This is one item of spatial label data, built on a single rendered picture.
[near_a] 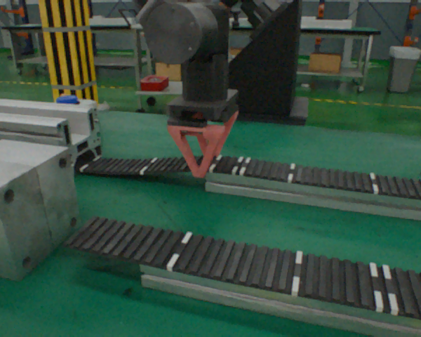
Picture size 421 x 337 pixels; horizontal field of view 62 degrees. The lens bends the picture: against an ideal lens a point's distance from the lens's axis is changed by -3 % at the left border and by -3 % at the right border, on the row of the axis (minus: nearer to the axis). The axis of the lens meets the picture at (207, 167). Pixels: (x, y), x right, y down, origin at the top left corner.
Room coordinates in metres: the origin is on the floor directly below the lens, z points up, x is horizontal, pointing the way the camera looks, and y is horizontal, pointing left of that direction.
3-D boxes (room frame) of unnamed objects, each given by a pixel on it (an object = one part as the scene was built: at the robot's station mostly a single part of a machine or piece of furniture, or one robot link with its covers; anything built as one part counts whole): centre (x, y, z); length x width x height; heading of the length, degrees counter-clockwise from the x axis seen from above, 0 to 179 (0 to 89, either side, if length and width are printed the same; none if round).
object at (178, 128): (0.44, 0.01, 0.85); 0.07 x 0.07 x 0.09; 73
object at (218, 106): (0.45, 0.00, 0.92); 0.10 x 0.07 x 0.07; 163
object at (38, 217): (0.32, 0.20, 0.83); 0.12 x 0.09 x 0.10; 163
